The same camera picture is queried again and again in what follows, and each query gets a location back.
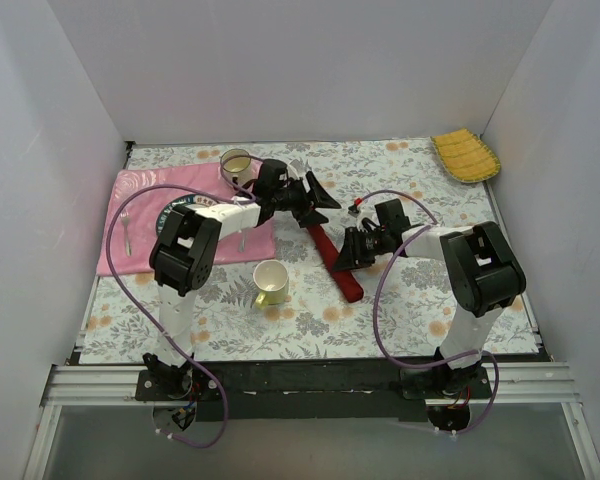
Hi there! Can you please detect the dark red cloth napkin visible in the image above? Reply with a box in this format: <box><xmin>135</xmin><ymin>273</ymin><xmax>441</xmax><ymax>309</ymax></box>
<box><xmin>307</xmin><ymin>223</ymin><xmax>365</xmax><ymax>304</ymax></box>

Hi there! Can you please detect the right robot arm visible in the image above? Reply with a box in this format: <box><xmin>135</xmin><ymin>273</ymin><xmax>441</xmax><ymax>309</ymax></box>
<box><xmin>333</xmin><ymin>200</ymin><xmax>526</xmax><ymax>398</ymax></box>

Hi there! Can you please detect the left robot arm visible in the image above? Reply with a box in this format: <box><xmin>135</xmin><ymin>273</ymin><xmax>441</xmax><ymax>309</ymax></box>
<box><xmin>143</xmin><ymin>159</ymin><xmax>341</xmax><ymax>400</ymax></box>

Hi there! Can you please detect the yellow mug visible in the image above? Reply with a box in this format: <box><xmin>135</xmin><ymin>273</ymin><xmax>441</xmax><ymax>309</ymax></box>
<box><xmin>253</xmin><ymin>259</ymin><xmax>289</xmax><ymax>308</ymax></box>

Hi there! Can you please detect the white plate blue rim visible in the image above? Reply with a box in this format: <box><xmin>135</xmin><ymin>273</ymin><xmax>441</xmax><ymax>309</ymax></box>
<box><xmin>155</xmin><ymin>194</ymin><xmax>217</xmax><ymax>236</ymax></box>

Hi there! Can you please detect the yellow bamboo tray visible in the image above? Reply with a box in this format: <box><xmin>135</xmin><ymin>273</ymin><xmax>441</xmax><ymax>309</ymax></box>
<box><xmin>431</xmin><ymin>128</ymin><xmax>501</xmax><ymax>184</ymax></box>

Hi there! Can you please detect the silver fork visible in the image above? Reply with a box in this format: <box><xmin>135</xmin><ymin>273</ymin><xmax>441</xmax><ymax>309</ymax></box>
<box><xmin>120</xmin><ymin>210</ymin><xmax>132</xmax><ymax>257</ymax></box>

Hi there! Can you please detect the pink placemat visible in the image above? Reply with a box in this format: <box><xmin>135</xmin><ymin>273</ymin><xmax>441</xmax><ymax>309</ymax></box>
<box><xmin>105</xmin><ymin>162</ymin><xmax>276</xmax><ymax>275</ymax></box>

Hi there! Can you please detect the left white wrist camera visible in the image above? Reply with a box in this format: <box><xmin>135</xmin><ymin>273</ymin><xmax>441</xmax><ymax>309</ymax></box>
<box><xmin>287</xmin><ymin>159</ymin><xmax>306</xmax><ymax>179</ymax></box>

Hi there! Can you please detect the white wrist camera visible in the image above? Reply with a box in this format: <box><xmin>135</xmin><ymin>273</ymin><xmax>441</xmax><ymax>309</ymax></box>
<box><xmin>348</xmin><ymin>198</ymin><xmax>378</xmax><ymax>231</ymax></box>
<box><xmin>287</xmin><ymin>159</ymin><xmax>306</xmax><ymax>179</ymax></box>

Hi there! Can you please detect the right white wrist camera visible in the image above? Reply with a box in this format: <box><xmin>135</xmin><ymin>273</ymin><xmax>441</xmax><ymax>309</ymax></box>
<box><xmin>348</xmin><ymin>198</ymin><xmax>378</xmax><ymax>231</ymax></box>

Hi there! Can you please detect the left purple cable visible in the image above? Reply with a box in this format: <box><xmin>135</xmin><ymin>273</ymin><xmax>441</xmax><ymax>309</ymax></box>
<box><xmin>104</xmin><ymin>153</ymin><xmax>269</xmax><ymax>450</ymax></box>

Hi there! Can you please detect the purple cable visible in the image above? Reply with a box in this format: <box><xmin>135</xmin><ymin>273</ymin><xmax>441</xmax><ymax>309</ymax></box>
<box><xmin>352</xmin><ymin>188</ymin><xmax>501</xmax><ymax>435</ymax></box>
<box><xmin>104</xmin><ymin>153</ymin><xmax>269</xmax><ymax>450</ymax></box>

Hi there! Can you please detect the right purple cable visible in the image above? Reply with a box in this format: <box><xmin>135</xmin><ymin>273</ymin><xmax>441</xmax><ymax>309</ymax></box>
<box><xmin>352</xmin><ymin>188</ymin><xmax>501</xmax><ymax>435</ymax></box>

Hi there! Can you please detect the white mug black handle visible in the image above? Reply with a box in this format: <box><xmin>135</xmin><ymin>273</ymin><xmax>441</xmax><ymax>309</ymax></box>
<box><xmin>220</xmin><ymin>148</ymin><xmax>256</xmax><ymax>188</ymax></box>

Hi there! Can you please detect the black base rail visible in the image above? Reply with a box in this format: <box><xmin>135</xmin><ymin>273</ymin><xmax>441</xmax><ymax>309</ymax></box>
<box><xmin>134</xmin><ymin>354</ymin><xmax>492</xmax><ymax>422</ymax></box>

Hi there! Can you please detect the aluminium frame rail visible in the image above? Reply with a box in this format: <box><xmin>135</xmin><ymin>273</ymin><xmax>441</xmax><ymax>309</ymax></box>
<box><xmin>25</xmin><ymin>359</ymin><xmax>600</xmax><ymax>479</ymax></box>

